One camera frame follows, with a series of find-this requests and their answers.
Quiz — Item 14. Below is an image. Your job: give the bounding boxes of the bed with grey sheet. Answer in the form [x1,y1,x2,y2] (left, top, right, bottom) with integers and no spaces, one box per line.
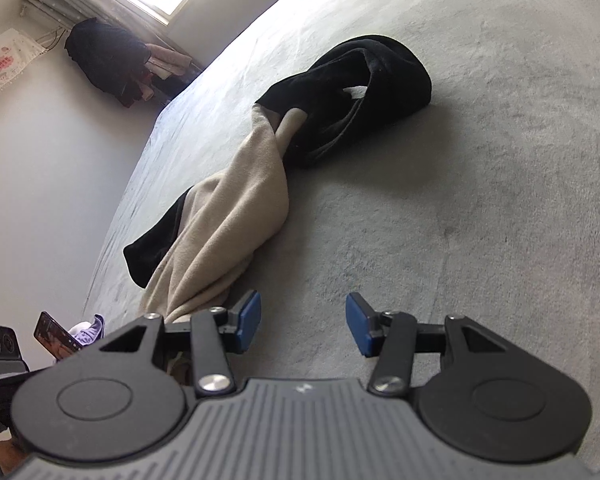
[82,0,600,480]

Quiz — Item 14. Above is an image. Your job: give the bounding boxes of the white pink wall poster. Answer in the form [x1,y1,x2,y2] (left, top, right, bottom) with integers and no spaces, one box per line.
[0,27,48,102]

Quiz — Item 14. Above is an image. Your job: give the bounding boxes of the smartphone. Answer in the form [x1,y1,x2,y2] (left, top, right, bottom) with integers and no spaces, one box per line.
[34,311,81,361]

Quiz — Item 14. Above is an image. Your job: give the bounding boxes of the beige and black bear shirt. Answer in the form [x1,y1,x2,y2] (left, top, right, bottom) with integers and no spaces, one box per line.
[123,34,432,386]

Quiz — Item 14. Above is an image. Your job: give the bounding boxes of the dark clothes hanging on rack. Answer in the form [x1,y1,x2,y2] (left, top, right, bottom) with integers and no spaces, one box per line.
[140,42,195,82]

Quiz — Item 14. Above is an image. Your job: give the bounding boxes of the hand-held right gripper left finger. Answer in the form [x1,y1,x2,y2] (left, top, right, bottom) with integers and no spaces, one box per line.
[100,289,262,397]

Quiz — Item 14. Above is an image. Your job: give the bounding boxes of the purple cloth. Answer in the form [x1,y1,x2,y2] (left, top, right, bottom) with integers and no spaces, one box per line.
[67,314,105,352]

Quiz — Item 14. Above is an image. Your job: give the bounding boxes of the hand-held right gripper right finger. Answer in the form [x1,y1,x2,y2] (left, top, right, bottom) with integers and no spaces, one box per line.
[346,291,531,397]

